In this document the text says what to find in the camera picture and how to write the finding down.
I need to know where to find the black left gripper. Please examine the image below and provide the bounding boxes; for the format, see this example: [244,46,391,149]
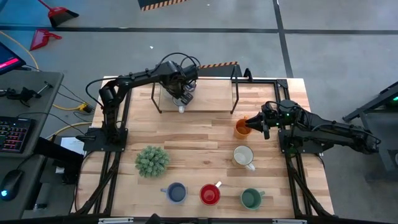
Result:
[169,65,199,106]

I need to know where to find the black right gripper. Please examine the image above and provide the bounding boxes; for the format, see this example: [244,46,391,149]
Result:
[245,101,282,140]

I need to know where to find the orange mug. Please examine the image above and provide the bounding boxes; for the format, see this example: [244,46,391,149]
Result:
[233,116,253,140]

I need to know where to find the green mug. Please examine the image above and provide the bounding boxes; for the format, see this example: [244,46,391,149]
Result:
[239,187,266,211]

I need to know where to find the red mug white handle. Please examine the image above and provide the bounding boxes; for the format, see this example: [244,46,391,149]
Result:
[199,180,223,207]

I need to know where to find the grey-blue faceted mug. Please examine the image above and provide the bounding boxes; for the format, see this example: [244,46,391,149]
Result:
[160,182,188,205]

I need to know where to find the hazard striped black mat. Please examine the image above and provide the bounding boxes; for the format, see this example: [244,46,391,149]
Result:
[198,61,243,78]
[137,0,190,12]

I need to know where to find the green succulent in patterned pot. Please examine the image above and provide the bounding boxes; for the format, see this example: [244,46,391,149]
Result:
[134,145,171,179]

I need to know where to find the black stand with green light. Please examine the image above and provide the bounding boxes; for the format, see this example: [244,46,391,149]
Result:
[341,81,398,124]

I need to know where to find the white paper sheet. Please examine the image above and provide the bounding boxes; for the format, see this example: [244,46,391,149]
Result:
[60,136,86,156]

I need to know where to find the red broom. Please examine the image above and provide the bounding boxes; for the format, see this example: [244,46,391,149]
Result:
[37,0,80,28]

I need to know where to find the grey desk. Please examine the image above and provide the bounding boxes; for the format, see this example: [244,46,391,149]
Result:
[0,70,65,220]

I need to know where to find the red dustpan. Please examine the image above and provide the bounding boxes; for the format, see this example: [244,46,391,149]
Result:
[29,28,63,52]

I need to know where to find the black clamp tool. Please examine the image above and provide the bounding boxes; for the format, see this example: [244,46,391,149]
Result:
[0,80,53,108]

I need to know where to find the dark screen with pink bar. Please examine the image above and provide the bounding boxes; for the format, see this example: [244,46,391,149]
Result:
[0,41,27,77]

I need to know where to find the backlit keyboard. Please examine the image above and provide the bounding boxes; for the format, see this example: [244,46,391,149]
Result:
[0,116,37,154]

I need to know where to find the black computer mouse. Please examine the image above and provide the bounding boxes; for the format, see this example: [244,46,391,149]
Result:
[0,169,25,202]

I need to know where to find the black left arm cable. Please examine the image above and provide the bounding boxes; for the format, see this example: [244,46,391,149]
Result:
[155,52,201,82]

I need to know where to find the wooden shelf black metal frame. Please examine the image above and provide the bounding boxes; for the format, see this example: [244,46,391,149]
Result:
[150,64,240,115]

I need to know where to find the black metal table frame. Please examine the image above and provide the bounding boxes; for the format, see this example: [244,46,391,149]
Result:
[70,63,335,218]

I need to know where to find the black arm base cable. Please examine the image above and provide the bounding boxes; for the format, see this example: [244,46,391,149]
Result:
[85,77,108,110]

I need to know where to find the silver metal bracket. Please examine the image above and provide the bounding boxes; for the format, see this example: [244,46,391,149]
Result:
[98,217,134,224]
[272,218,307,224]

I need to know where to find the yellow cable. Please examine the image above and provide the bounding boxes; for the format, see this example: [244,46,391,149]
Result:
[0,30,94,141]

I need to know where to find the black equipment bracket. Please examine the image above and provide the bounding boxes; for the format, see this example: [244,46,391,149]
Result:
[33,136,85,185]

